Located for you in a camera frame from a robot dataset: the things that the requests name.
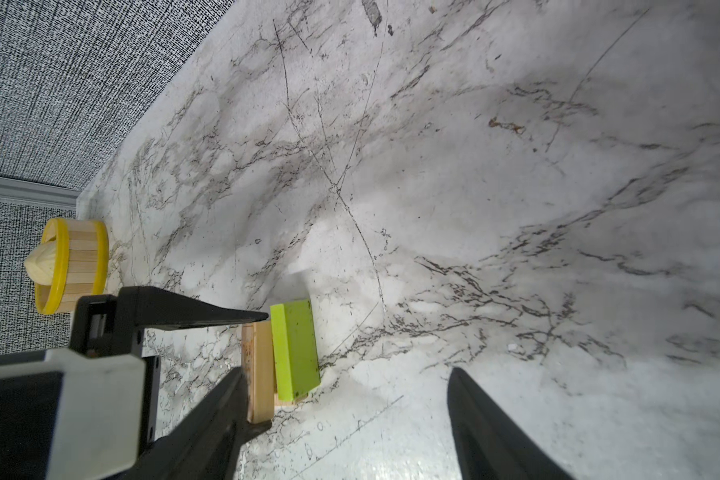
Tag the left steamed bun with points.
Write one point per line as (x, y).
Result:
(40, 263)

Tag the yellow rimmed bamboo steamer basket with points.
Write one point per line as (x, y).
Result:
(79, 264)

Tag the plain wood rectangular block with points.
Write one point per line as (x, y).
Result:
(258, 363)

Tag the lime green rectangular block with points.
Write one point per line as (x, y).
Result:
(295, 350)

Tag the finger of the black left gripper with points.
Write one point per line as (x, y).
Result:
(112, 325)

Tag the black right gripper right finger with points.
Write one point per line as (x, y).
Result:
(488, 444)

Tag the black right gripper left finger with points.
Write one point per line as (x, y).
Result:
(207, 443)

